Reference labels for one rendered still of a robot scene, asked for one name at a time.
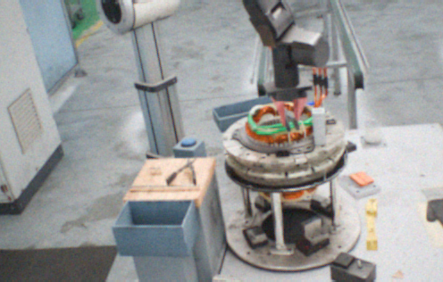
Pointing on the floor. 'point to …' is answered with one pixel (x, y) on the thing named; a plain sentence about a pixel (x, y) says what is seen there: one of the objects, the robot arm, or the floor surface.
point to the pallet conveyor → (356, 76)
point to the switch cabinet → (7, 112)
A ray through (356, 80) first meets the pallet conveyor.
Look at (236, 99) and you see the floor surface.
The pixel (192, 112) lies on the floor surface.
